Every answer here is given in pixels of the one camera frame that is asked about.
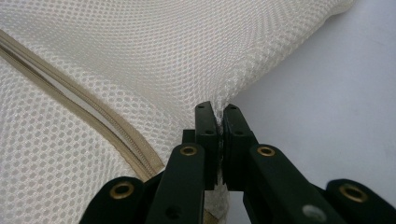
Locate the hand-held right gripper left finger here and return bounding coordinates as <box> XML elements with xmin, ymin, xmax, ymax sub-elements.
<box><xmin>182</xmin><ymin>101</ymin><xmax>220</xmax><ymax>191</ymax></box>

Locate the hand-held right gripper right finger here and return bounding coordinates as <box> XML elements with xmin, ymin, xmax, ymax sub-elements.
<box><xmin>221</xmin><ymin>104</ymin><xmax>260</xmax><ymax>192</ymax></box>

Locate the white mesh laundry bag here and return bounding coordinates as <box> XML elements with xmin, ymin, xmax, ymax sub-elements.
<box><xmin>0</xmin><ymin>0</ymin><xmax>356</xmax><ymax>224</ymax></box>

